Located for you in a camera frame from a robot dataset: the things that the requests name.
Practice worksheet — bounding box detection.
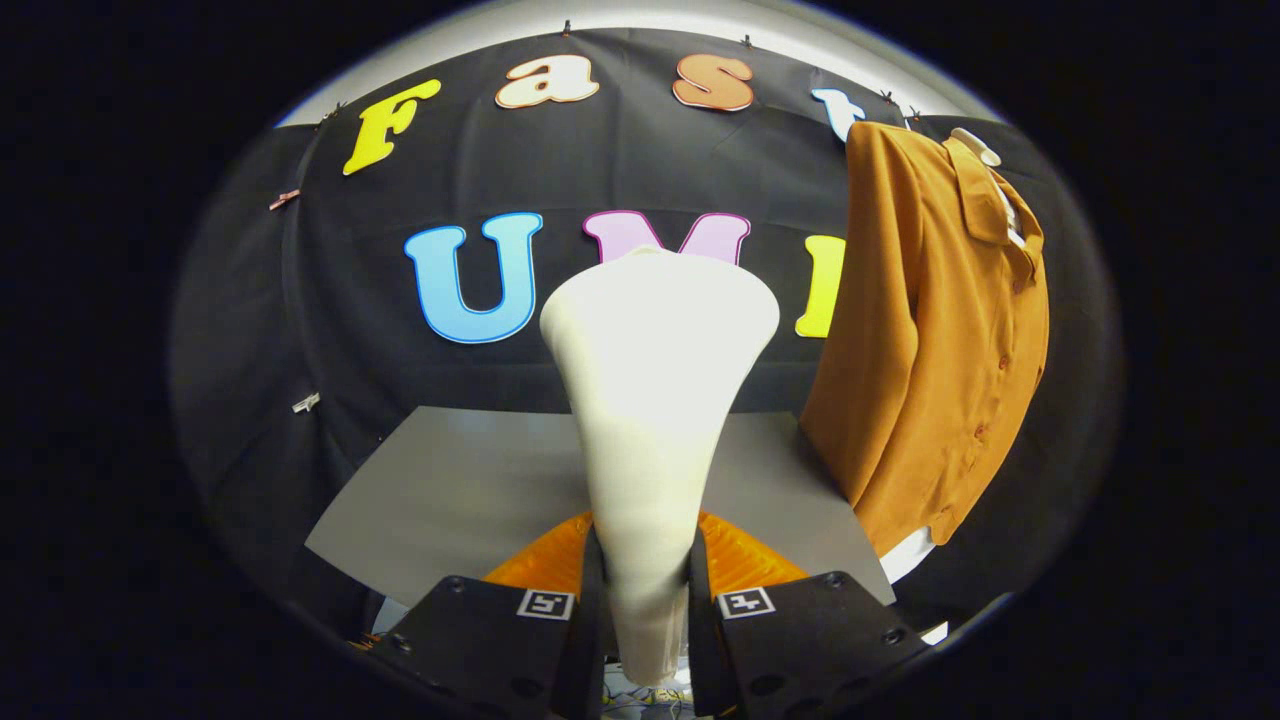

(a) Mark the brown button shirt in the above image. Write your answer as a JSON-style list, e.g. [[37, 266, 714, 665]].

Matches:
[[798, 120, 1051, 559]]

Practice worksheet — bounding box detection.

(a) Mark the grey cabinet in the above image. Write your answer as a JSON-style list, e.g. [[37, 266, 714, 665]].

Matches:
[[303, 404, 898, 641]]

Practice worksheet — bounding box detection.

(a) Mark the bundle of cables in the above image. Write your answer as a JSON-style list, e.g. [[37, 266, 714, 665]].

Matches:
[[603, 685, 693, 720]]

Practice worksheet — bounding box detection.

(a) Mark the row of black clips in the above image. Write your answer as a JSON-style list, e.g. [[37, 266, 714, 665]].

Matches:
[[318, 20, 916, 126]]

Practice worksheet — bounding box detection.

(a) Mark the white garment steamer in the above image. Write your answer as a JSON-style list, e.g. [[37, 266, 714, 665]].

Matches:
[[540, 245, 781, 689]]

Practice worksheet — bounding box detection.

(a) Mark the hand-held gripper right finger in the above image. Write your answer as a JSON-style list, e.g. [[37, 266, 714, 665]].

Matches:
[[686, 510, 933, 720]]

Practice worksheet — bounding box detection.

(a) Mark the black backdrop cloth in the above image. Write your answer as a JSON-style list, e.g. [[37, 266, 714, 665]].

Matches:
[[170, 28, 1126, 641]]

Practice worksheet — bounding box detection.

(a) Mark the white mannequin hanger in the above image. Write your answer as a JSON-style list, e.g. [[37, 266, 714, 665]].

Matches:
[[880, 127, 1031, 586]]

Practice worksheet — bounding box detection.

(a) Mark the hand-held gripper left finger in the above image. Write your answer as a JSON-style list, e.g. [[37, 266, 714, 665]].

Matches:
[[368, 510, 609, 720]]

